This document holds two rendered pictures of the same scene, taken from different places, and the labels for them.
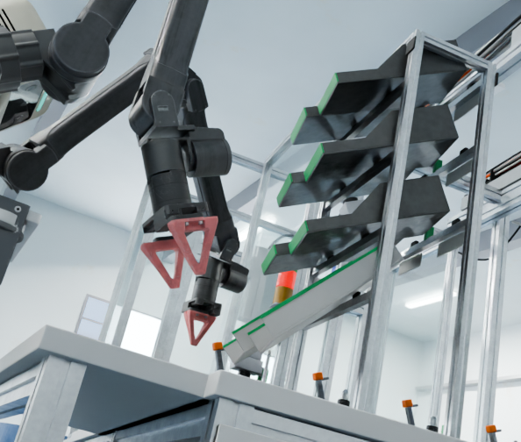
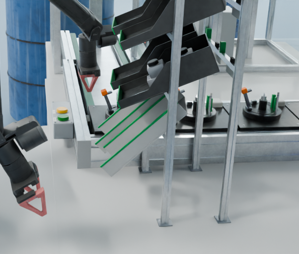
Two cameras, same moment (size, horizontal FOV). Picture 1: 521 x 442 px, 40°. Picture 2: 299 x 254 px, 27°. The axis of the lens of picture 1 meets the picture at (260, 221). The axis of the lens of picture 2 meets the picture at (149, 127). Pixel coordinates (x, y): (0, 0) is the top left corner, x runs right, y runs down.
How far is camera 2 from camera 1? 1.20 m
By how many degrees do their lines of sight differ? 46
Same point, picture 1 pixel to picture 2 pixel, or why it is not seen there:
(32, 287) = not seen: outside the picture
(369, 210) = (160, 84)
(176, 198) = (19, 177)
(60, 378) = not seen: outside the picture
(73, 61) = not seen: outside the picture
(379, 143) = (162, 31)
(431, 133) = (203, 12)
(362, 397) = (164, 204)
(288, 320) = (117, 165)
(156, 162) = (1, 161)
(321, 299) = (135, 149)
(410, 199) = (190, 69)
